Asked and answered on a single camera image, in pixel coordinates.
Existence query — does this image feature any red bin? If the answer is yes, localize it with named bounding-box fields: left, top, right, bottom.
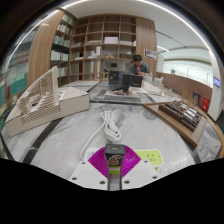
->
left=200, top=96, right=211, bottom=114

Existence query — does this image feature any white coiled power cable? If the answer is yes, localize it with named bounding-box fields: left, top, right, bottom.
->
left=79, top=109, right=123, bottom=161

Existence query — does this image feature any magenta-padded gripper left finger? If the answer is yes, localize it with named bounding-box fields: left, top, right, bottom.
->
left=68, top=145, right=110, bottom=191

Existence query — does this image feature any wooden shelf unit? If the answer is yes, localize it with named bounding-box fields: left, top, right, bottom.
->
left=26, top=9, right=158, bottom=88

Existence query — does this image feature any dark bin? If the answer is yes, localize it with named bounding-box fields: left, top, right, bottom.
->
left=191, top=91, right=202, bottom=107

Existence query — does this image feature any blue wall screen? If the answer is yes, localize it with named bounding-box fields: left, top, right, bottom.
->
left=213, top=76, right=222, bottom=89

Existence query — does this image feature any beige slatted architectural model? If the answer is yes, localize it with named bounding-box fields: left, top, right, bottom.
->
left=4, top=65, right=91, bottom=138

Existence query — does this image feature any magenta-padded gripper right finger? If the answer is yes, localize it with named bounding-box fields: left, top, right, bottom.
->
left=120, top=145, right=162, bottom=191

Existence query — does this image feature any small white architectural model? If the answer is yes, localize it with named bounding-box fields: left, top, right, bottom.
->
left=141, top=75, right=165, bottom=97

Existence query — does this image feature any person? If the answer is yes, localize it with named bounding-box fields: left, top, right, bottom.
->
left=127, top=53, right=152, bottom=78

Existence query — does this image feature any black charger with red print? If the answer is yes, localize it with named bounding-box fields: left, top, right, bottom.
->
left=104, top=143, right=127, bottom=168

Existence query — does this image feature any dark brown architectural model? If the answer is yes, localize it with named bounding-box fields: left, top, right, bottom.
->
left=158, top=99, right=203, bottom=133

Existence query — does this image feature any white and green power strip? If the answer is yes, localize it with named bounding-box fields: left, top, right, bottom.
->
left=82, top=147, right=165, bottom=175

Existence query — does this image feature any wooden model base board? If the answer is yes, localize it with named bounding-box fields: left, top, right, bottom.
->
left=142, top=101, right=209, bottom=149

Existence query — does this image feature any wall poster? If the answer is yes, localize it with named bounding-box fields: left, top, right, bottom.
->
left=143, top=47, right=158, bottom=61

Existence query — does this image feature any bookshelf with teal books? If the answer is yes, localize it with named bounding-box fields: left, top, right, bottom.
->
left=0, top=29, right=38, bottom=129

